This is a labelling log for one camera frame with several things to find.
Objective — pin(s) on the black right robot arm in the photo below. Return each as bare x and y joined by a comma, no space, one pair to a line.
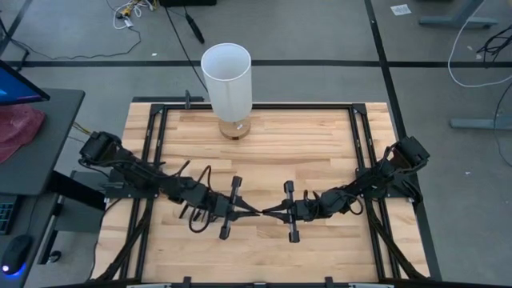
372,180

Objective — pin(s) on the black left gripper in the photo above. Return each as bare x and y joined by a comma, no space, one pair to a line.
228,208

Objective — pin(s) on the white shade wooden base lamp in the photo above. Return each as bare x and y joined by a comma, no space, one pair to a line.
228,80

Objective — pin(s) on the computer monitor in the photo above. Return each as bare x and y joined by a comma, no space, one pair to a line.
16,86

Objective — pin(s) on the pink cloth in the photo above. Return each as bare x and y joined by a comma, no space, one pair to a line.
16,128

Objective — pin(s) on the computer keyboard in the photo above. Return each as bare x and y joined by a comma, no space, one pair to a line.
5,216

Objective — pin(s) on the black stick-shaped device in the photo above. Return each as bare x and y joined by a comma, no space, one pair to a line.
194,28

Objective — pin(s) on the white paper sheet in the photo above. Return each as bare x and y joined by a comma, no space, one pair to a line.
401,9

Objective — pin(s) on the gray desk foot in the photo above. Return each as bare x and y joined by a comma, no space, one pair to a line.
480,124
456,22

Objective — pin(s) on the black desk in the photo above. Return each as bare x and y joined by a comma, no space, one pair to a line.
48,140

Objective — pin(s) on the black table clamp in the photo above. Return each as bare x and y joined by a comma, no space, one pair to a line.
329,281
186,281

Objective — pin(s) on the black desk leg frame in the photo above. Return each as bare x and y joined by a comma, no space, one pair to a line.
76,188

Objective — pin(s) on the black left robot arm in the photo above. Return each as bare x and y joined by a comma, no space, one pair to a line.
140,172

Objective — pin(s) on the black computer mouse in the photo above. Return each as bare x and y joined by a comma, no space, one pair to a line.
16,252

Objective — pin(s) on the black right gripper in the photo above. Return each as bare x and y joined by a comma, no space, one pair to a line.
302,210

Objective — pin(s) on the black box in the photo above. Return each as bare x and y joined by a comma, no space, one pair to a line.
188,2

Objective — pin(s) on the black bar behind table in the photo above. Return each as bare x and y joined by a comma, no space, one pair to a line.
168,98

